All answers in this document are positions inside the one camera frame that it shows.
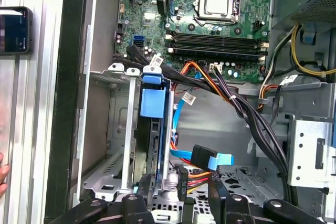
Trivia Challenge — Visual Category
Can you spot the silver disk bay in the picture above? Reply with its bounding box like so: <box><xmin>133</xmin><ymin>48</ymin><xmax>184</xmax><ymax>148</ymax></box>
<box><xmin>82</xmin><ymin>62</ymin><xmax>176</xmax><ymax>201</ymax></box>

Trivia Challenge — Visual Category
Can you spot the green motherboard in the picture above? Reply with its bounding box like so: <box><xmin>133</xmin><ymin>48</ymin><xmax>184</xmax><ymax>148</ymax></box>
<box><xmin>114</xmin><ymin>0</ymin><xmax>272</xmax><ymax>83</ymax></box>

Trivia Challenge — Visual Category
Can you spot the black PC case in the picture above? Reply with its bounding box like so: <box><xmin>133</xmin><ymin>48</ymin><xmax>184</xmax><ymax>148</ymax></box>
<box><xmin>43</xmin><ymin>0</ymin><xmax>336</xmax><ymax>224</ymax></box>

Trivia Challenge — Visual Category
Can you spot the grey drive cage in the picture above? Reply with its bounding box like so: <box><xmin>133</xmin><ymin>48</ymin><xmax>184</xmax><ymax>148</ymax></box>
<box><xmin>286</xmin><ymin>113</ymin><xmax>336</xmax><ymax>196</ymax></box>

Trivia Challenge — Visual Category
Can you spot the silver CPU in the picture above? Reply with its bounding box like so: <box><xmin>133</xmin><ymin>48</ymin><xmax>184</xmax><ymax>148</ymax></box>
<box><xmin>204</xmin><ymin>0</ymin><xmax>231</xmax><ymax>16</ymax></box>

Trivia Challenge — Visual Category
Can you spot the blue data wire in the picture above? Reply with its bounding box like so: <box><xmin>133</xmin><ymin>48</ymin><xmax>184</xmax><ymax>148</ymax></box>
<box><xmin>169</xmin><ymin>95</ymin><xmax>235</xmax><ymax>172</ymax></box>

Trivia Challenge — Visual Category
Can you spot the red orange power wire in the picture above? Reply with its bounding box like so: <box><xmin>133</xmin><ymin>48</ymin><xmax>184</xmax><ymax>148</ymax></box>
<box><xmin>170</xmin><ymin>140</ymin><xmax>214</xmax><ymax>201</ymax></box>

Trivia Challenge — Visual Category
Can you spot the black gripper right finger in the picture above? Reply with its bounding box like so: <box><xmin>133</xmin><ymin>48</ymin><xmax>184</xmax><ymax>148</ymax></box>
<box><xmin>208</xmin><ymin>176</ymin><xmax>325</xmax><ymax>224</ymax></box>

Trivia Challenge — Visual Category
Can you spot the hard disk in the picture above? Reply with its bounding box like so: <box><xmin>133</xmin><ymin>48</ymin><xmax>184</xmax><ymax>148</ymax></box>
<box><xmin>133</xmin><ymin>73</ymin><xmax>175</xmax><ymax>193</ymax></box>

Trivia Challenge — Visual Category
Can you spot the black smartphone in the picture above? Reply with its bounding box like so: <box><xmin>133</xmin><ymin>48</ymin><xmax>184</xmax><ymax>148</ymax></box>
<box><xmin>0</xmin><ymin>6</ymin><xmax>34</xmax><ymax>56</ymax></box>

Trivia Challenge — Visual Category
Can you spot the black wire bundle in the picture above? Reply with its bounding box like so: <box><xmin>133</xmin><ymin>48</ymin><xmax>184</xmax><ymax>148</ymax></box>
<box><xmin>112</xmin><ymin>44</ymin><xmax>299</xmax><ymax>206</ymax></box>

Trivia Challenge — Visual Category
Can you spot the yellow wire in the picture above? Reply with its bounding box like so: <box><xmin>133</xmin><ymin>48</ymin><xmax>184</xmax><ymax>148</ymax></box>
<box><xmin>290</xmin><ymin>24</ymin><xmax>336</xmax><ymax>78</ymax></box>

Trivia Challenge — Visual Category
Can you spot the CPU socket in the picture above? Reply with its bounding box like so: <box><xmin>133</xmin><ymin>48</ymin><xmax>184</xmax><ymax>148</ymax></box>
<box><xmin>193</xmin><ymin>0</ymin><xmax>243</xmax><ymax>27</ymax></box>

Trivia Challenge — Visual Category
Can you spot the person's hand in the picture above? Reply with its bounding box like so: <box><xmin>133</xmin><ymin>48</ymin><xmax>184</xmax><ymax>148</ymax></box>
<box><xmin>0</xmin><ymin>153</ymin><xmax>11</xmax><ymax>198</ymax></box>

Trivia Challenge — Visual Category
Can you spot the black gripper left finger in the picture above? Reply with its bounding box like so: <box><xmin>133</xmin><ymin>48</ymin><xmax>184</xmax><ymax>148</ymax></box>
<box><xmin>49</xmin><ymin>173</ymin><xmax>156</xmax><ymax>224</ymax></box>

